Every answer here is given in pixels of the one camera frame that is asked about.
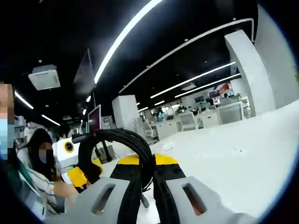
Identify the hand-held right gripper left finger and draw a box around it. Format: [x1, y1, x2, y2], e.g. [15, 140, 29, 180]
[43, 154, 142, 224]

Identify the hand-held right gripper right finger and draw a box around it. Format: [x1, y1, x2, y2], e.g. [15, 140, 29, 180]
[152, 154, 258, 224]

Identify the black charger cable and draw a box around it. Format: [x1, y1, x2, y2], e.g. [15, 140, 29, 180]
[71, 128, 157, 208]

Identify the person's left hand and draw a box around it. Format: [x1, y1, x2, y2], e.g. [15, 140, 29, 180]
[53, 180, 79, 199]

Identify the black laptop stand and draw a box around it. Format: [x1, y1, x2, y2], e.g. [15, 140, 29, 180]
[93, 139, 115, 162]

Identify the person in blue mask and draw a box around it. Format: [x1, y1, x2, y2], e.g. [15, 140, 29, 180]
[7, 149, 66, 220]

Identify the silver laptop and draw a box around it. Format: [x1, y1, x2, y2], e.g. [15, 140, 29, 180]
[87, 104, 102, 139]

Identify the white office chair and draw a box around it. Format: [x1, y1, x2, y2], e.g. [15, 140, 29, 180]
[178, 112, 199, 132]
[142, 120, 155, 139]

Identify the ceiling air vent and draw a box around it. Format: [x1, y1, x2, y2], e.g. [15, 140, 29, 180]
[28, 64, 61, 91]

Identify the grey mesh office chair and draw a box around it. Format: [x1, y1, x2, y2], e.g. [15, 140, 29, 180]
[218, 102, 244, 126]

